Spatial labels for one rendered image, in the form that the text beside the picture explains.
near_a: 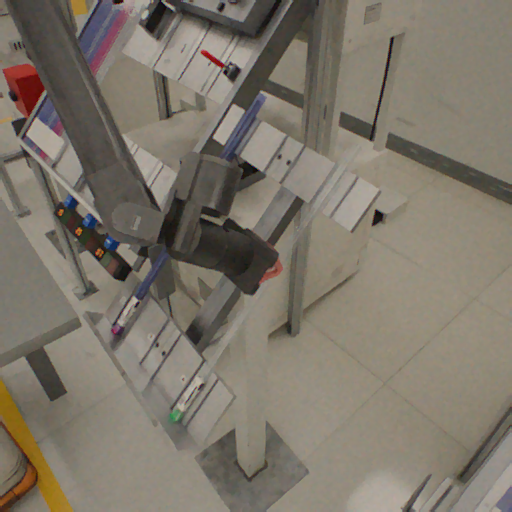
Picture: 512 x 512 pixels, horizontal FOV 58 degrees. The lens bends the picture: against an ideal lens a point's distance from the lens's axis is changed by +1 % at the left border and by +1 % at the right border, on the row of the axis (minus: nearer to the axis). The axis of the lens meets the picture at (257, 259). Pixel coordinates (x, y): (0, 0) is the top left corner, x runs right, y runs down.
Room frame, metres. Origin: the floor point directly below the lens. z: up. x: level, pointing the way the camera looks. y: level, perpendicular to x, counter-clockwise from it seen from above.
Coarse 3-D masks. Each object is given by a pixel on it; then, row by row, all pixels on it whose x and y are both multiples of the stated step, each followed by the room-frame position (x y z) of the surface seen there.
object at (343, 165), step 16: (352, 144) 0.58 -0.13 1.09; (352, 160) 0.57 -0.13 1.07; (336, 176) 0.55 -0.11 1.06; (320, 192) 0.54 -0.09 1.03; (320, 208) 0.53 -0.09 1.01; (304, 224) 0.52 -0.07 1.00; (288, 240) 0.51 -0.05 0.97; (288, 256) 0.50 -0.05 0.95; (256, 304) 0.46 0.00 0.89; (240, 320) 0.44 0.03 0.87; (224, 336) 0.43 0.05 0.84; (224, 352) 0.42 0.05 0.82; (208, 368) 0.40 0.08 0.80; (176, 416) 0.36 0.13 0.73
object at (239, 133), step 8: (256, 96) 0.75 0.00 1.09; (264, 96) 0.75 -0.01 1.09; (256, 104) 0.74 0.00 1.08; (248, 112) 0.74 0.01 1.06; (256, 112) 0.73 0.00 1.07; (248, 120) 0.72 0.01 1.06; (240, 128) 0.72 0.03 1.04; (232, 136) 0.72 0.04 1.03; (240, 136) 0.71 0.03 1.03; (232, 144) 0.70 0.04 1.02; (224, 152) 0.70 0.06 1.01; (232, 152) 0.70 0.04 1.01; (160, 256) 0.61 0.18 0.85; (168, 256) 0.61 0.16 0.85; (160, 264) 0.60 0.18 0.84; (152, 272) 0.59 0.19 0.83; (144, 280) 0.58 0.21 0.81; (152, 280) 0.58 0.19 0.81; (144, 288) 0.57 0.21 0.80; (136, 296) 0.57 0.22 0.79; (120, 328) 0.53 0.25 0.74
